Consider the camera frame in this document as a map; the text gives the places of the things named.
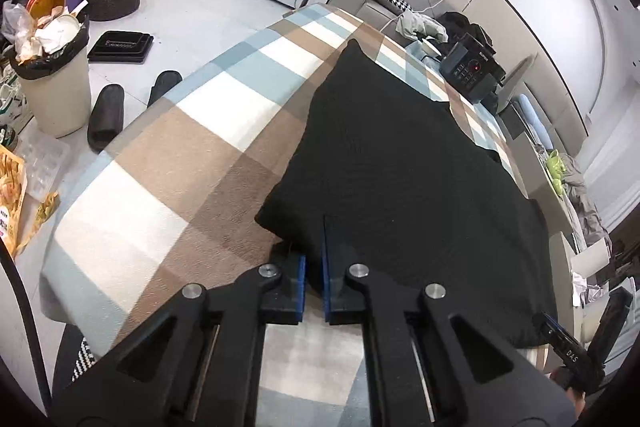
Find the grey crumpled garment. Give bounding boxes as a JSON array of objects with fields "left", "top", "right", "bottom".
[{"left": 560, "top": 154, "right": 612, "bottom": 253}]

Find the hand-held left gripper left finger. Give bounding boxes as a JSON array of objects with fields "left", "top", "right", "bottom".
[{"left": 50, "top": 252, "right": 307, "bottom": 427}]

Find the beige trash bin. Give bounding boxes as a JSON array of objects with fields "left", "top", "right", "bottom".
[{"left": 9, "top": 14, "right": 93, "bottom": 138}]

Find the checked blanket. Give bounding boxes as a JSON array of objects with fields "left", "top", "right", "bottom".
[{"left": 40, "top": 3, "right": 556, "bottom": 427}]

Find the black plastic tray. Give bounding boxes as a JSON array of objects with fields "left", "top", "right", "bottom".
[{"left": 87, "top": 31, "right": 155, "bottom": 65}]

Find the black slipper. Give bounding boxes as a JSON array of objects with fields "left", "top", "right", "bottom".
[
  {"left": 147, "top": 70, "right": 183, "bottom": 108},
  {"left": 87, "top": 84, "right": 125, "bottom": 152}
]

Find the pale beige garment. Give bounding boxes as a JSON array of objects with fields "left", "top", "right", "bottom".
[{"left": 395, "top": 9, "right": 448, "bottom": 42}]

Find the person's right hand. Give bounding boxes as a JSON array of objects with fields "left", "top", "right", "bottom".
[{"left": 549, "top": 368, "right": 587, "bottom": 418}]

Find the orange snack bag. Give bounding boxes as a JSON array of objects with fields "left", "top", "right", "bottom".
[{"left": 0, "top": 144, "right": 27, "bottom": 258}]

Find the black cable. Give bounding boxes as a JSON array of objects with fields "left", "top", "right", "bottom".
[{"left": 0, "top": 241, "right": 53, "bottom": 408}]

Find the grey cube ottoman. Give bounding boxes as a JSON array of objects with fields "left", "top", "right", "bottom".
[
  {"left": 546, "top": 232, "right": 590, "bottom": 350},
  {"left": 497, "top": 107, "right": 576, "bottom": 253}
]

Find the yellow-green plush toy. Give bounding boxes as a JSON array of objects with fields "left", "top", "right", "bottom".
[{"left": 545, "top": 149, "right": 569, "bottom": 196}]

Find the black knit garment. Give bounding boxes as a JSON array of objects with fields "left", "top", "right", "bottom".
[{"left": 255, "top": 39, "right": 558, "bottom": 350}]

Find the orange paper bowl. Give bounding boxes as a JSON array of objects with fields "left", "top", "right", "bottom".
[{"left": 26, "top": 0, "right": 67, "bottom": 20}]

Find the light blue folded blanket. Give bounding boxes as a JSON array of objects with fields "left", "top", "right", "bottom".
[{"left": 517, "top": 94, "right": 556, "bottom": 148}]

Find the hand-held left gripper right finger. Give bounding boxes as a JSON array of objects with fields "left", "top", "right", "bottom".
[{"left": 322, "top": 214, "right": 578, "bottom": 427}]

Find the black white striped rug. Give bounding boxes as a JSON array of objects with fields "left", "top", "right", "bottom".
[{"left": 70, "top": 337, "right": 97, "bottom": 383}]

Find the clear plastic container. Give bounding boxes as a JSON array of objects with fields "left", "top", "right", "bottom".
[{"left": 15, "top": 127, "right": 71, "bottom": 200}]

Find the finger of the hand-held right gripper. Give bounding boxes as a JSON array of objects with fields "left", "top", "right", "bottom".
[{"left": 532, "top": 312, "right": 589, "bottom": 364}]

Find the white crumpled cloth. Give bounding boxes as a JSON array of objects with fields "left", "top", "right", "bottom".
[{"left": 570, "top": 272, "right": 608, "bottom": 308}]

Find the white paper bowl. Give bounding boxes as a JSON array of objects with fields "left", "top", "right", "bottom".
[{"left": 45, "top": 14, "right": 82, "bottom": 52}]

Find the black electric pressure cooker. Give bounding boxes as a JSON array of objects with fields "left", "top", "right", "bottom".
[{"left": 439, "top": 33, "right": 506, "bottom": 102}]

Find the crumpled plastic bag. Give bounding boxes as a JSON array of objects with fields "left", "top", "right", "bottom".
[{"left": 2, "top": 0, "right": 32, "bottom": 62}]

